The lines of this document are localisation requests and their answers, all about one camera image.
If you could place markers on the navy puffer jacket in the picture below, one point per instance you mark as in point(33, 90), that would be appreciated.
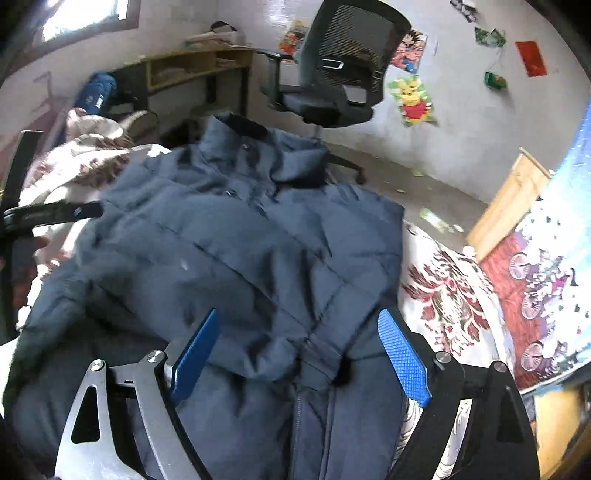
point(231, 240)

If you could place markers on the blue bag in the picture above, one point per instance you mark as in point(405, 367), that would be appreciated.
point(97, 92)

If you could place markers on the black and white photos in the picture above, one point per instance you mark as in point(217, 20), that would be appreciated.
point(466, 9)

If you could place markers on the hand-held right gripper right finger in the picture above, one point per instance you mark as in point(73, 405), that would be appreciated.
point(404, 360)

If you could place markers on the cartoon character poster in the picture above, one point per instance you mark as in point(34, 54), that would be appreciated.
point(411, 50)

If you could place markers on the red paper envelope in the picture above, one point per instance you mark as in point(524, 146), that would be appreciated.
point(531, 57)

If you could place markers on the yellow bear poster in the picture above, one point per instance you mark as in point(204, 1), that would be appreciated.
point(413, 101)

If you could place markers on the wooden frame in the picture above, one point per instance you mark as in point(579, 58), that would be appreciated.
point(508, 203)

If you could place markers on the green photo card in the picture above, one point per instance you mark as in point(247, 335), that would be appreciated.
point(489, 38)

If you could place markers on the green hanging box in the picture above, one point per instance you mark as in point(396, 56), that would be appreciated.
point(495, 81)

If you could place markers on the black mesh office chair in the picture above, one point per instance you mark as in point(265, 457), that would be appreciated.
point(351, 41)

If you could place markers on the floral blanket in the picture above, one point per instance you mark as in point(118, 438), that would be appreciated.
point(443, 286)

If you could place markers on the yellow cloth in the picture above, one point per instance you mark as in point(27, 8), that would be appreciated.
point(558, 424)

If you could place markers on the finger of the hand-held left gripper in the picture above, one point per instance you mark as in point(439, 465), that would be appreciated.
point(51, 212)

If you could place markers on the wooden desk shelf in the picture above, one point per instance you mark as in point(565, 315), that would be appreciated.
point(184, 57)

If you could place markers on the orange cartoon poster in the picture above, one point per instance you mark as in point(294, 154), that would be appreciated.
point(293, 41)

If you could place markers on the pile of desk clutter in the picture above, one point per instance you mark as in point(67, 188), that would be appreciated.
point(217, 37)

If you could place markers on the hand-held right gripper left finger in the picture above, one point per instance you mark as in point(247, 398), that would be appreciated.
point(191, 360)

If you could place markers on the green plastic wrapper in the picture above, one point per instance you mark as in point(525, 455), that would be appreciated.
point(434, 219)

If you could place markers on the window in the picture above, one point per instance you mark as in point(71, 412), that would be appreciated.
point(78, 18)

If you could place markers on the blue printed curtain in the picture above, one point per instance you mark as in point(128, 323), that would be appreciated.
point(545, 277)

